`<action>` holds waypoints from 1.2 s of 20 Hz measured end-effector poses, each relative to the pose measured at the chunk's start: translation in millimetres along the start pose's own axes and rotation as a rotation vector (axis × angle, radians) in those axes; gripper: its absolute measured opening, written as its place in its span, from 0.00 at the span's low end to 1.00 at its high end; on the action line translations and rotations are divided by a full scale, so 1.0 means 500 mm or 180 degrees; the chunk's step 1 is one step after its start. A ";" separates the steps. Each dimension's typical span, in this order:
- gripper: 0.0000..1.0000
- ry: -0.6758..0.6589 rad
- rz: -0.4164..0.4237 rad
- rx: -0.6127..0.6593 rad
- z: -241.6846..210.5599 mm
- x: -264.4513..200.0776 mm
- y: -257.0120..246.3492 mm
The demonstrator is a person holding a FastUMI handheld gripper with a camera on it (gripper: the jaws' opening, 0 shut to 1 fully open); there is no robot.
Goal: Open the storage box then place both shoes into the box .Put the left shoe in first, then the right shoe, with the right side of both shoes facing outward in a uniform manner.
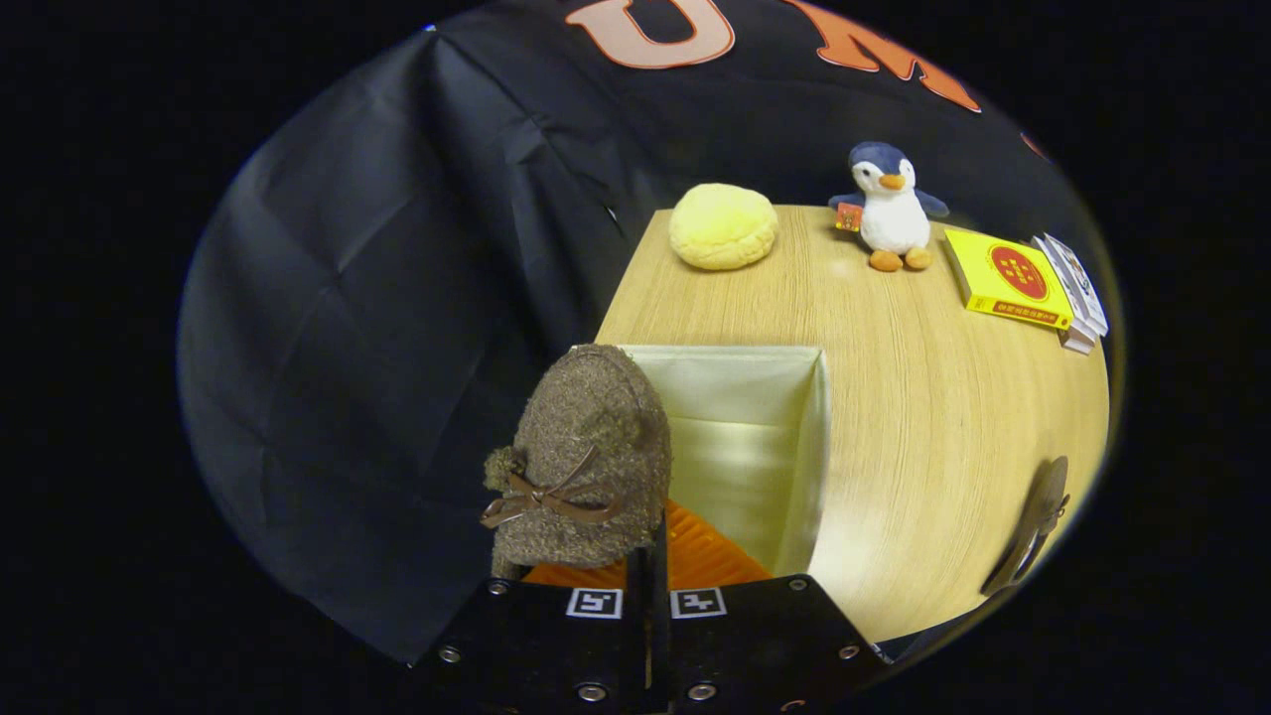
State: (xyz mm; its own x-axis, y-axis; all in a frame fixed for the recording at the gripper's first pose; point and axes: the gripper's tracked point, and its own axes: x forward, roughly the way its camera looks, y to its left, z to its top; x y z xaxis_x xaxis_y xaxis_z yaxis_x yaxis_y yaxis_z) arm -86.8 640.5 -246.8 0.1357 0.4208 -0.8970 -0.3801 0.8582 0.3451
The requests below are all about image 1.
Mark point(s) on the white illustrated book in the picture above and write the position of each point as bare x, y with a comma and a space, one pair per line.
1082, 283

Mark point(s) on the yellow bun plush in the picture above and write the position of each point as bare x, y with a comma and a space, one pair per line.
723, 226

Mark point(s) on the yellow book with red circle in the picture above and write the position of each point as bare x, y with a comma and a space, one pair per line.
1008, 278

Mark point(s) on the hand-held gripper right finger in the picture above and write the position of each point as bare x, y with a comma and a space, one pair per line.
755, 645

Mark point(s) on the black backdrop cloth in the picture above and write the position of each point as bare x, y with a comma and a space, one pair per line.
348, 348

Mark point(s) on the cream fabric storage box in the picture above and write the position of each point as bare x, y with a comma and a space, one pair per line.
745, 437

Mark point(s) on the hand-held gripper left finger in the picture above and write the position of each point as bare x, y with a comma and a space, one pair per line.
536, 645

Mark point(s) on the blue white penguin plush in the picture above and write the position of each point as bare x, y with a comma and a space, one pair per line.
892, 214

